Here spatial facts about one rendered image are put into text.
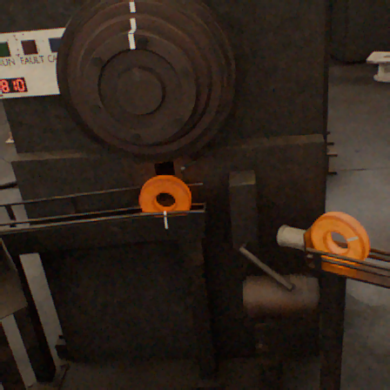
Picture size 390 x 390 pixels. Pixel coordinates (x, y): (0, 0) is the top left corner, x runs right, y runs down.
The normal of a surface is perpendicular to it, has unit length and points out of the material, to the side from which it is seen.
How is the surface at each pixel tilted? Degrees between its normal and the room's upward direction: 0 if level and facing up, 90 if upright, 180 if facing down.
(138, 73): 90
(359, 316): 0
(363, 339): 0
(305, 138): 0
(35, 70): 90
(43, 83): 90
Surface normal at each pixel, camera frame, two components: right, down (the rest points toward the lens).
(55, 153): -0.10, -0.87
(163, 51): -0.07, 0.49
